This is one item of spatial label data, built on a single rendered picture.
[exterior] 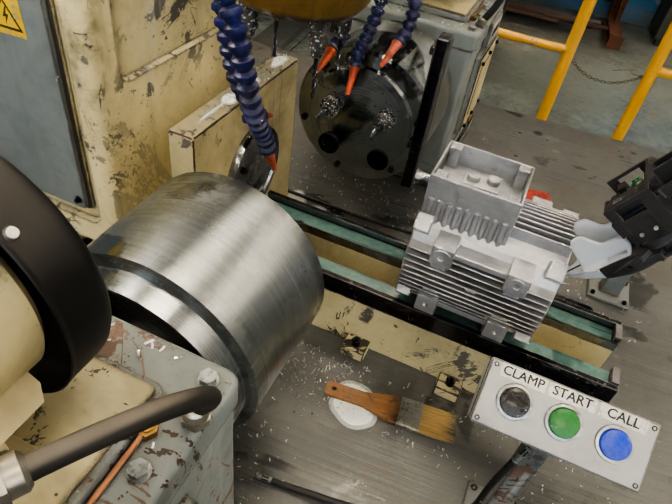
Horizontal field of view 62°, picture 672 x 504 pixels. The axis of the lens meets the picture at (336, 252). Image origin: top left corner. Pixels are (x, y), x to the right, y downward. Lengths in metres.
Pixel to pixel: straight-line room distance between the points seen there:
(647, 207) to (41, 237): 0.56
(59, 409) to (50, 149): 0.51
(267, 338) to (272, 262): 0.08
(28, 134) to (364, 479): 0.67
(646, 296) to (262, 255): 0.88
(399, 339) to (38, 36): 0.64
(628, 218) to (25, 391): 0.57
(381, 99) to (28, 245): 0.77
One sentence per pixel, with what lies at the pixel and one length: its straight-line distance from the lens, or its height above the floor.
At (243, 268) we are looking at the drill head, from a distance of 0.56.
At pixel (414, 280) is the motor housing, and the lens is 0.79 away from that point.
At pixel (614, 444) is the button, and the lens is 0.64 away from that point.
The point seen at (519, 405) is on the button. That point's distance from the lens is 0.61.
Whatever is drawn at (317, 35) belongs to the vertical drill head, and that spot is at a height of 1.28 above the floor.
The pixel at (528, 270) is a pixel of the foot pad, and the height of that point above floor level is 1.07.
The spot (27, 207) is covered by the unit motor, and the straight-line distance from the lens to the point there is 0.33.
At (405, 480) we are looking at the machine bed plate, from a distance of 0.84.
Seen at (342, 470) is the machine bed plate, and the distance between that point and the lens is 0.83.
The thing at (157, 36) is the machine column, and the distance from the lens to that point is 0.86.
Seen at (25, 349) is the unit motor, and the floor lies 1.27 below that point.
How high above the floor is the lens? 1.54
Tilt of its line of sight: 42 degrees down
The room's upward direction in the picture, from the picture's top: 10 degrees clockwise
